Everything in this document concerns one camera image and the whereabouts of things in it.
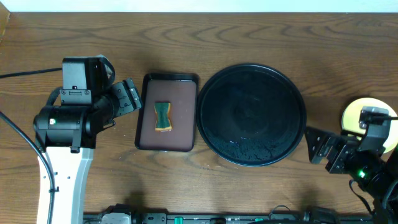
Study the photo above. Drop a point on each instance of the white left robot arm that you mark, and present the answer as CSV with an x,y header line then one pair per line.
x,y
66,135

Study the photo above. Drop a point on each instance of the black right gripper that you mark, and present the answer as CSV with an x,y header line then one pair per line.
x,y
347,149

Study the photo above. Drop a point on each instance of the round black tray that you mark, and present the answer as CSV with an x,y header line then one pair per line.
x,y
251,115

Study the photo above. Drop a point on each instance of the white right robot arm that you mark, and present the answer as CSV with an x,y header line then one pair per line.
x,y
377,178

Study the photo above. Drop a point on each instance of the rectangular brown tray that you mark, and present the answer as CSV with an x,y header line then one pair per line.
x,y
180,91

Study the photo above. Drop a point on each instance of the yellow plate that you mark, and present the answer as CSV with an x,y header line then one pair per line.
x,y
350,119

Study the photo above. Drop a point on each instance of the green orange sponge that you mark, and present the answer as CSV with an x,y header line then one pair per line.
x,y
162,114

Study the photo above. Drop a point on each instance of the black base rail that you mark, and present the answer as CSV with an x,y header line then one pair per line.
x,y
121,213

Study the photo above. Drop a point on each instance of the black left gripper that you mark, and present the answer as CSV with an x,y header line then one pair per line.
x,y
127,98

